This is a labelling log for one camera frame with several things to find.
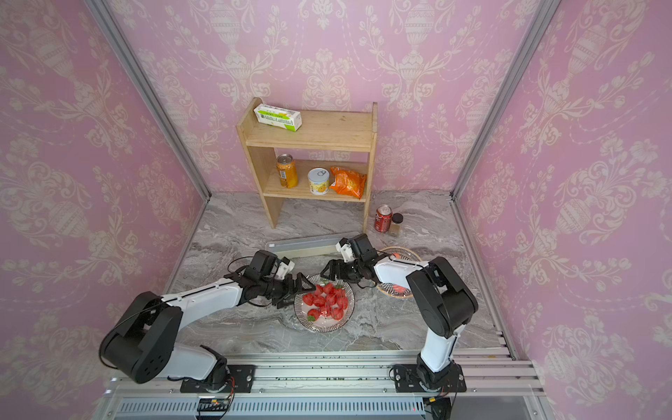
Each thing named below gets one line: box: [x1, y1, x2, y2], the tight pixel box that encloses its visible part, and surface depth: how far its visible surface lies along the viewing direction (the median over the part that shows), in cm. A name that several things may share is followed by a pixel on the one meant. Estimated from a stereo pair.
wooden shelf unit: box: [236, 97, 378, 233], surface depth 82 cm
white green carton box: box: [253, 103, 303, 133], surface depth 80 cm
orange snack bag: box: [329, 166, 368, 200], surface depth 91 cm
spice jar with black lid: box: [389, 211, 404, 238], surface depth 102 cm
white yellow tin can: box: [308, 167, 330, 196], surface depth 92 cm
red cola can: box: [374, 203, 393, 233], surface depth 103 cm
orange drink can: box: [276, 153, 299, 189], surface depth 89 cm
